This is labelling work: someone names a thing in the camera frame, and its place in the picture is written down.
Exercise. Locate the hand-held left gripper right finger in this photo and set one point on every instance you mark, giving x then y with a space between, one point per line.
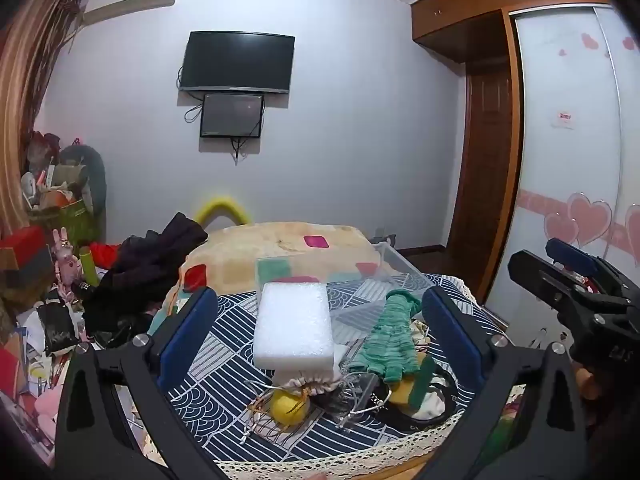
448 327

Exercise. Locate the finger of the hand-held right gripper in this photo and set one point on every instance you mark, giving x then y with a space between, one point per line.
537 277
570 255

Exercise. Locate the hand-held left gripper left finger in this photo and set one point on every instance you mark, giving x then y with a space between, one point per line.
186 331

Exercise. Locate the green knitted cloth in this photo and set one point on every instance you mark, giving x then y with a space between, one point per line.
395 340

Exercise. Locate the clear plastic storage box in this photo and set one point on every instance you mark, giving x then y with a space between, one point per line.
395 265

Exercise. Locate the white foam block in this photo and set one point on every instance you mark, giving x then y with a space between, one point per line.
292 327

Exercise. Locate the person's right hand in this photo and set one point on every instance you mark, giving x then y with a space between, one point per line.
586 382

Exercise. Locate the blue white patterned sheet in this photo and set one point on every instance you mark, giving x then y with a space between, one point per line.
225 360

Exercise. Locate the yellow green sponge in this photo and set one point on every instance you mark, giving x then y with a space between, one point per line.
407 392

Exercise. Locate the pile of black clothes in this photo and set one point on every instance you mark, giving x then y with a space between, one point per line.
135 270

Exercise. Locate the white wardrobe with pink hearts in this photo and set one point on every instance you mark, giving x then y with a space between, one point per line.
565 170

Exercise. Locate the red cloth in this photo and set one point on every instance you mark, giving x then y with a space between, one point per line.
105 255

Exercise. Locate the beige blanket with coloured squares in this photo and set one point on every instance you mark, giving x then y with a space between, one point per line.
260 242

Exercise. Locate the yellow-green paper roll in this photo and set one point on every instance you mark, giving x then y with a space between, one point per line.
90 265

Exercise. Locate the yellow ball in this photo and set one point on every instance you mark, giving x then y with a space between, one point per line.
289 406

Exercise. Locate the black plastic bag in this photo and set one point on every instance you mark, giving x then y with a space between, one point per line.
57 327

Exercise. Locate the yellow foam tube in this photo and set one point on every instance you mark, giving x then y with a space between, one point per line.
217 206

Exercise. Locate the brown wooden door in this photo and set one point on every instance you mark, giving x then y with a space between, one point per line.
482 160

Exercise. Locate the white red label sticker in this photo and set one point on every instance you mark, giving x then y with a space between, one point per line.
564 120

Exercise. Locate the pink rabbit plush toy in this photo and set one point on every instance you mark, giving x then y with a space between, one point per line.
67 265

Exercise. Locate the green bag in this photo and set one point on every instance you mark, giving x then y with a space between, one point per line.
75 217

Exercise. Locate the white lace-trimmed cloth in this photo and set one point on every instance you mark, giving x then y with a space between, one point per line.
360 460

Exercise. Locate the dark grey plush cushion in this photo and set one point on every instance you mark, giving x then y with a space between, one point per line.
95 175

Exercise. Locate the red box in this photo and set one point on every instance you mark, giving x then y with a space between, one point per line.
22 247

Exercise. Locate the brown wooden overhead cabinet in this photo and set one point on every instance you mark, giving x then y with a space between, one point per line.
450 15

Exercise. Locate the brown striped curtain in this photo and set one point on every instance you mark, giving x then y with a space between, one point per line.
25 90

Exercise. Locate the small black wall monitor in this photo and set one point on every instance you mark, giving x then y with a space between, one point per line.
231 115

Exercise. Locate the black wall television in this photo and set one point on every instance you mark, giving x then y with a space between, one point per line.
236 62

